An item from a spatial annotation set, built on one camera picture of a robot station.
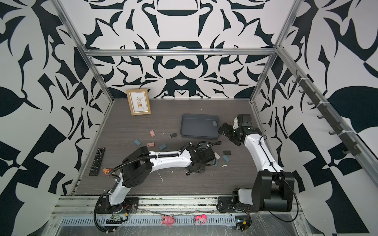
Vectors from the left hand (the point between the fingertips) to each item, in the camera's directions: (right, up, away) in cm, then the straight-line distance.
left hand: (200, 166), depth 86 cm
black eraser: (+17, +7, +5) cm, 19 cm away
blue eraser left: (-23, +10, +7) cm, 26 cm away
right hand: (+14, +21, 0) cm, 25 cm away
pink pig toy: (-16, -18, -18) cm, 30 cm away
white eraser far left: (-40, +12, +11) cm, 43 cm away
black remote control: (-60, +4, +2) cm, 60 cm away
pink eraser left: (-31, +11, +9) cm, 34 cm away
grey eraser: (+16, +4, +3) cm, 17 cm away
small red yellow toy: (-52, -1, -4) cm, 52 cm away
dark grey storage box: (+1, +22, +18) cm, 28 cm away
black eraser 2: (-17, +17, +13) cm, 27 cm away
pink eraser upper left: (-31, +18, +15) cm, 38 cm away
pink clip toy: (-1, -19, -16) cm, 25 cm away
